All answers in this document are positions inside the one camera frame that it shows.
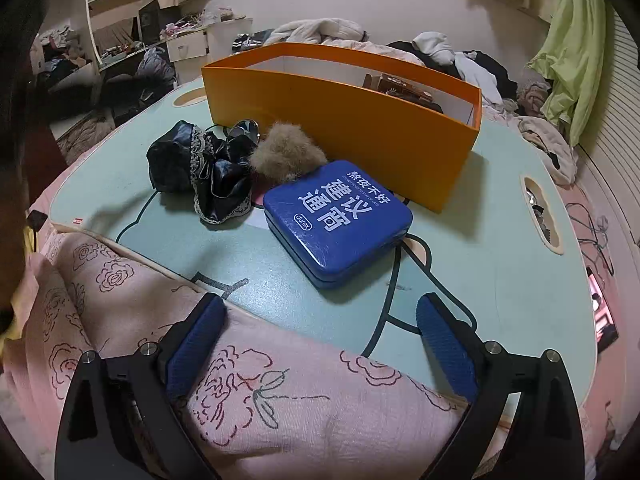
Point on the black satin lace cloth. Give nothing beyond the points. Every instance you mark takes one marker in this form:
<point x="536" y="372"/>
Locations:
<point x="170" y="155"/>

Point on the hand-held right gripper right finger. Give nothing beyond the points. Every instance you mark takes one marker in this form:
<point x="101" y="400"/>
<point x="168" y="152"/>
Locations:
<point x="442" y="345"/>

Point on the smartphone with lit screen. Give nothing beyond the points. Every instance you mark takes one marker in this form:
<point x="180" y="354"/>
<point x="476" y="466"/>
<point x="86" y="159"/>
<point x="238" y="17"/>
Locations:
<point x="602" y="310"/>

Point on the brown fleece garment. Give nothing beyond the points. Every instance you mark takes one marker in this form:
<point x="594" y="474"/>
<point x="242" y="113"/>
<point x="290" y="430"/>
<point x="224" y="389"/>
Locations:
<point x="532" y="97"/>

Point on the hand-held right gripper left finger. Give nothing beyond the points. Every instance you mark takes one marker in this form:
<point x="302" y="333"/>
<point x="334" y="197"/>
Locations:
<point x="197" y="345"/>

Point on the dark sunglasses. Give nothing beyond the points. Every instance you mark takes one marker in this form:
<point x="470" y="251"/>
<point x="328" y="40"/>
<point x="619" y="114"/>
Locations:
<point x="245" y="127"/>

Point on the white hoodie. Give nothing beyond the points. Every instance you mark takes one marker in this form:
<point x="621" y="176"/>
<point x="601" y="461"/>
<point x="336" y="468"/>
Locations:
<point x="435" y="45"/>

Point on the orange cardboard box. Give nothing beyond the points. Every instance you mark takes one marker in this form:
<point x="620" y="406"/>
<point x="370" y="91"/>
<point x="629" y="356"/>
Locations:
<point x="350" y="125"/>

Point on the pink bedsheet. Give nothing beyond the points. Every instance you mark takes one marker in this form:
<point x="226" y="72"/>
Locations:
<point x="585" y="360"/>

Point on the pink floral blanket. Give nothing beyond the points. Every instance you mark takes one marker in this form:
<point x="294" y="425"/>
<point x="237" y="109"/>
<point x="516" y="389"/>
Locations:
<point x="300" y="410"/>

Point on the small white drawer unit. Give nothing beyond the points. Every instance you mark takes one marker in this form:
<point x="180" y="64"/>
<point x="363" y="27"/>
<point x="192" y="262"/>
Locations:
<point x="187" y="47"/>

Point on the beige garment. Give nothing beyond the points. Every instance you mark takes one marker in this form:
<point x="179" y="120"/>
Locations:
<point x="545" y="137"/>

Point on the brown card box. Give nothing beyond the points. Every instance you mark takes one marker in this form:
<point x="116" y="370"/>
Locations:
<point x="400" y="87"/>

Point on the white bookshelf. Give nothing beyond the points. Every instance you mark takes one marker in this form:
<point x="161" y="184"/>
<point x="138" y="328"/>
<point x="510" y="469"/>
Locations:
<point x="107" y="10"/>

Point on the blue square tin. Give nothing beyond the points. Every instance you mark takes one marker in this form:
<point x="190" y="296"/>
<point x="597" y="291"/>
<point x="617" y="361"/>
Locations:
<point x="335" y="220"/>

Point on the silver metal item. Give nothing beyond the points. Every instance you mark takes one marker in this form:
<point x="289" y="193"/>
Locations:
<point x="537" y="205"/>

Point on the black garment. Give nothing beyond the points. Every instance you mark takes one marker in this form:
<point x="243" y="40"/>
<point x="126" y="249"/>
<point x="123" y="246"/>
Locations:
<point x="487" y="67"/>

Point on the brown fur pompom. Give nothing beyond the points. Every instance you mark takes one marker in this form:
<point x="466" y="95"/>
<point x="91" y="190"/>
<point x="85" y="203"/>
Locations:
<point x="285" y="152"/>

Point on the green hanging cloth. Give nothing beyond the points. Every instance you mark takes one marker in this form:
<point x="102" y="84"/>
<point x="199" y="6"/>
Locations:
<point x="570" y="60"/>

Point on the grey plastic bag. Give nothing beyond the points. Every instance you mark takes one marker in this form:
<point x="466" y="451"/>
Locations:
<point x="155" y="67"/>

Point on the white slatted panel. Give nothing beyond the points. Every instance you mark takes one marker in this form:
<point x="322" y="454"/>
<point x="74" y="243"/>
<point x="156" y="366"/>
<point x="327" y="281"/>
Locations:
<point x="615" y="135"/>

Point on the black monitor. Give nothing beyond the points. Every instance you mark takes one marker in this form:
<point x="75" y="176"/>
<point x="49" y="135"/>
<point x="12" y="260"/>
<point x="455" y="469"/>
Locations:
<point x="149" y="22"/>

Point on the mint green desktop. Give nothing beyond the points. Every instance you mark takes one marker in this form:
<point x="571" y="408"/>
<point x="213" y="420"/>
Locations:
<point x="500" y="260"/>

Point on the white fleece garment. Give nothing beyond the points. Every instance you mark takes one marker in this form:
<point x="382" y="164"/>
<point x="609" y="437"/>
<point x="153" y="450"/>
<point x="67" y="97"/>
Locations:
<point x="320" y="30"/>

